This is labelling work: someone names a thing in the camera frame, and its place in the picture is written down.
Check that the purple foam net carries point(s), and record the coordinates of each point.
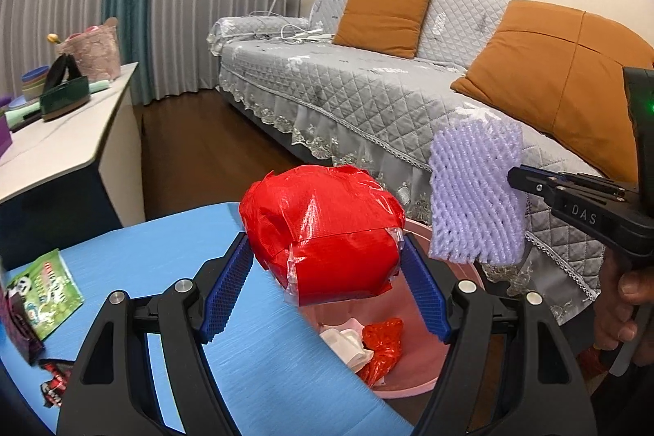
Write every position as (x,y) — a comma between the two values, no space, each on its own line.
(470,190)

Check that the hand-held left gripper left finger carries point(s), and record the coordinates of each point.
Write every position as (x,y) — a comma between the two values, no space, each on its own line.
(225,293)

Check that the person's right hand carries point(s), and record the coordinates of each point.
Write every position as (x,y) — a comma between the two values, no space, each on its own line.
(603,308)

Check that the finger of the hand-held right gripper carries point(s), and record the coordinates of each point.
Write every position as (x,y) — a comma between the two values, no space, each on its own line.
(531,183)

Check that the yellow artificial flower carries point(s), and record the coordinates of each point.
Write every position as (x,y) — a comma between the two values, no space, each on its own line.
(53,39)

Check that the dark green handbag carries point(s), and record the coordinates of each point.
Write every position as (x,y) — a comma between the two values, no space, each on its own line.
(66,98)

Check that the pink trash bin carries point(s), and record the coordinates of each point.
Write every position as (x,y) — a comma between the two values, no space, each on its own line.
(327,313)

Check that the white-topped coffee table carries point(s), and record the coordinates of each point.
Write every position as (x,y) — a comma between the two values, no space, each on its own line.
(51,144)

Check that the dark red patterned packet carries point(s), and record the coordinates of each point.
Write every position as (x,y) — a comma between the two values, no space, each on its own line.
(20,333)

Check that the red and black wrapper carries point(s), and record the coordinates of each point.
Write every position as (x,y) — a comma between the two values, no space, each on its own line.
(55,385)

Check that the grey quilted sofa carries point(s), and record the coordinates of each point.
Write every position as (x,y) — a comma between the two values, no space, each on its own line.
(357,98)

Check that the stack of coloured bowls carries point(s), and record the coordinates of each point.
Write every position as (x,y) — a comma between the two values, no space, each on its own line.
(33,83)

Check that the pink lace basket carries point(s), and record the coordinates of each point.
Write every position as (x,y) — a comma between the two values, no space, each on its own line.
(97,52)

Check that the orange-red plastic bag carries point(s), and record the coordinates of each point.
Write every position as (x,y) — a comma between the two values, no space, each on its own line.
(383,344)

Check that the red plastic bag with tape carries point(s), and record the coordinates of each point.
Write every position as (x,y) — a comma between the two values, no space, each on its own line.
(327,236)

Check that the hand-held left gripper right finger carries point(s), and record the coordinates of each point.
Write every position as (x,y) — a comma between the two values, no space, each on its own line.
(426,293)

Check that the small orange cushion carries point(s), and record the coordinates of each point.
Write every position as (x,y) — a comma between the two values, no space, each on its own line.
(383,22)

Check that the large orange cushion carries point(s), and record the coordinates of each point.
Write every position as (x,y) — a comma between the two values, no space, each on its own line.
(557,68)

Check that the green snack packet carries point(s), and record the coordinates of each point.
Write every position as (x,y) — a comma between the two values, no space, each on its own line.
(56,293)

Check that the white crumpled wrapper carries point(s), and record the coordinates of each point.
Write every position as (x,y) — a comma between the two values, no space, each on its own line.
(347,344)

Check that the colourful gift box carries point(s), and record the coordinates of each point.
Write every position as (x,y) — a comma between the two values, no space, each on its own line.
(4,124)

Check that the blue table cover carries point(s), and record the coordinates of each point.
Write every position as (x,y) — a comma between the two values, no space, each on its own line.
(265,364)

